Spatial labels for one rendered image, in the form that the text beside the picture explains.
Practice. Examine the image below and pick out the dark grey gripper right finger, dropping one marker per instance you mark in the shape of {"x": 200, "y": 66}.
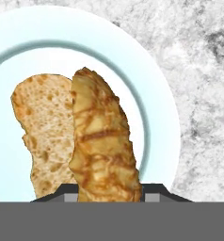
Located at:
{"x": 154, "y": 191}

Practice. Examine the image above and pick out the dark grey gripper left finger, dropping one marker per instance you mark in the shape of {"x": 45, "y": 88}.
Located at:
{"x": 68, "y": 191}

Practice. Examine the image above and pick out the tan bread bun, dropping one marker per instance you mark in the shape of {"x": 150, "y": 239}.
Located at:
{"x": 48, "y": 131}

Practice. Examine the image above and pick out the pale blue round plate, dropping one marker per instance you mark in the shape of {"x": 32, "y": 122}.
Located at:
{"x": 154, "y": 103}

